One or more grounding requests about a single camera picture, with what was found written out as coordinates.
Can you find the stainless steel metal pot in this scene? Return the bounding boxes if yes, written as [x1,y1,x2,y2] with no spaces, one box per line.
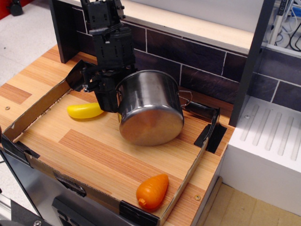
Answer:
[116,70,184,146]

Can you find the dark grey left post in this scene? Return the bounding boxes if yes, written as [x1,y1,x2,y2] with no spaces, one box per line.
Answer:
[49,0,87,63]

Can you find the yellow toy banana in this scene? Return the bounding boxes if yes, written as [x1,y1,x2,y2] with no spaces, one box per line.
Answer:
[67,103,103,119]

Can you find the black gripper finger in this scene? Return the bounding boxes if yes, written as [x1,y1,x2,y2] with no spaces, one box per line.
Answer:
[83,74,121,113]

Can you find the white toy sink drainboard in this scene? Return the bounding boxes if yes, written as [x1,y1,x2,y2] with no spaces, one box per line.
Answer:
[221,97,301,205]

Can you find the cardboard fence with black tape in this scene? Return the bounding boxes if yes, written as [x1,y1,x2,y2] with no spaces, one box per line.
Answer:
[0,57,232,226]

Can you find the orange toy carrot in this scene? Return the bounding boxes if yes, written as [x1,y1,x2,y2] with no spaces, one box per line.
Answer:
[136,174,169,210]

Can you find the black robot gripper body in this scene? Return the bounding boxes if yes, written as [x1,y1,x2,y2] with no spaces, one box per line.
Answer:
[82,27,135,81]

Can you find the black cables in background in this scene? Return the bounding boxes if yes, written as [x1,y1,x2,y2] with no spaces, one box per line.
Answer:
[274,0,301,51]

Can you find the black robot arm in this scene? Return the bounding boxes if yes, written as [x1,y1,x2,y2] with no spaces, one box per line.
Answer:
[81,0,135,113]

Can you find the dark grey vertical post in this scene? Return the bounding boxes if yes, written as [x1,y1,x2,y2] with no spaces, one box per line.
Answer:
[229,0,275,127]

